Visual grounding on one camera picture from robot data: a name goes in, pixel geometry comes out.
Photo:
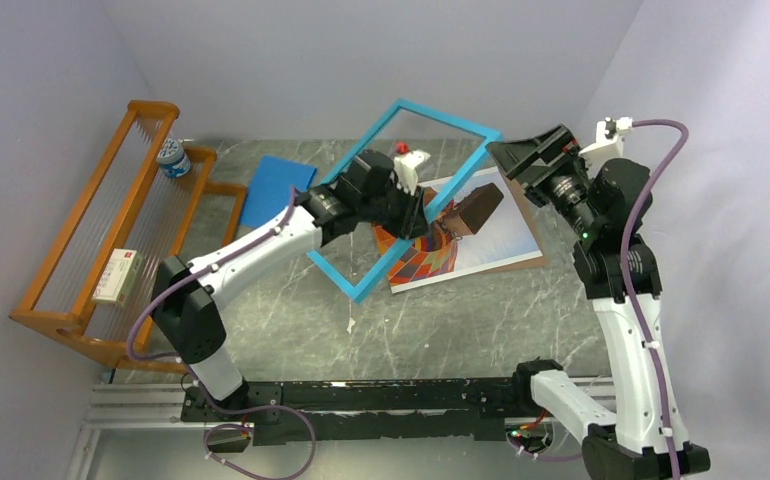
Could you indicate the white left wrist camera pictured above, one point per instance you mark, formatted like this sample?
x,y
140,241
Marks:
x,y
405,167

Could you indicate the orange wooden rack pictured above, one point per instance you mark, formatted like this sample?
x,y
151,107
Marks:
x,y
127,203

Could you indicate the blue wooden picture frame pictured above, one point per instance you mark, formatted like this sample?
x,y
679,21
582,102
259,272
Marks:
x,y
359,290

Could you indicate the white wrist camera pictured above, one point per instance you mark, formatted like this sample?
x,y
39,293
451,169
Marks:
x,y
609,141
405,167

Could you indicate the blue white round tin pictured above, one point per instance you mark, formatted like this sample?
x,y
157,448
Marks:
x,y
172,159

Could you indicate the aluminium extrusion table rail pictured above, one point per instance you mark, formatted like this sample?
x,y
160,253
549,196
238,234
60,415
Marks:
x,y
134,431

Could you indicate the brown cardboard backing board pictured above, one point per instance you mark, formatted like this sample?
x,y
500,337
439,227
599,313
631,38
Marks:
x,y
527,212

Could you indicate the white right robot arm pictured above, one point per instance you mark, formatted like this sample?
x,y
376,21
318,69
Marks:
x,y
603,196

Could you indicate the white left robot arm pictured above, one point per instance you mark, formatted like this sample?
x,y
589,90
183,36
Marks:
x,y
189,296

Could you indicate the hot air balloon photo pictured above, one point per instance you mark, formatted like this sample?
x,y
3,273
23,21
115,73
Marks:
x,y
478,231

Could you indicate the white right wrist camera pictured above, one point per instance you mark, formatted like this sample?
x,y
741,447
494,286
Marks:
x,y
609,141

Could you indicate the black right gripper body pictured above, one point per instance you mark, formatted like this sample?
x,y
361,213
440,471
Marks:
x,y
560,152

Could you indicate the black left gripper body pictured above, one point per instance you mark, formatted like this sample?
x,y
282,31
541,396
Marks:
x,y
394,209

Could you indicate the white medicine box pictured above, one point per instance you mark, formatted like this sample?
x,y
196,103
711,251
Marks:
x,y
118,277

